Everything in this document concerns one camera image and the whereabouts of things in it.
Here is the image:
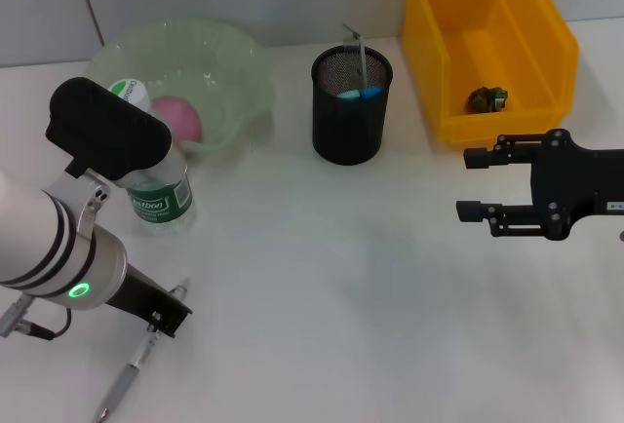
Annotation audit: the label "transparent plastic ruler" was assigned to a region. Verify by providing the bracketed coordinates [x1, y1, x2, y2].
[340, 21, 372, 91]

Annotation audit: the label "left gripper cable with plugs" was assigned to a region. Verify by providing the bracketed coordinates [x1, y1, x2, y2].
[0, 294, 74, 342]

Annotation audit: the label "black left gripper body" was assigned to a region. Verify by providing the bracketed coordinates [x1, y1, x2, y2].
[103, 264, 172, 321]

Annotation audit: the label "green glass fruit bowl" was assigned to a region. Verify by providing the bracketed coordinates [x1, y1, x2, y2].
[87, 16, 277, 156]

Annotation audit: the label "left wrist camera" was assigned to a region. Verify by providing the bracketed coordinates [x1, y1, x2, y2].
[44, 76, 190, 196]

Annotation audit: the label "clear water bottle green label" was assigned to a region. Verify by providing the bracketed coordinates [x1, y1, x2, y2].
[107, 78, 197, 238]

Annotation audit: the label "black mesh pen holder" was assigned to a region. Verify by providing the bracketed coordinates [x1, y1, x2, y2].
[310, 45, 395, 168]

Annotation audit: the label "yellow plastic bin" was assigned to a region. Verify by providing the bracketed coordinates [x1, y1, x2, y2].
[402, 0, 581, 144]

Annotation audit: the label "pink peach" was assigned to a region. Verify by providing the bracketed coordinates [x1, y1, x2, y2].
[151, 95, 204, 144]

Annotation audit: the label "blue scissors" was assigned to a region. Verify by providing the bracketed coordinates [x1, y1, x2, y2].
[337, 84, 385, 101]

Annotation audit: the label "green plastic wrapper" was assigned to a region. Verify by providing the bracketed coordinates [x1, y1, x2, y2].
[468, 85, 509, 115]

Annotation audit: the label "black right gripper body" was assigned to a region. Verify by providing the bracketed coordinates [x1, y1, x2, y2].
[527, 127, 624, 243]

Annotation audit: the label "silver pen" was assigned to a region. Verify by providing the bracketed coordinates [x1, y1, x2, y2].
[95, 277, 192, 423]

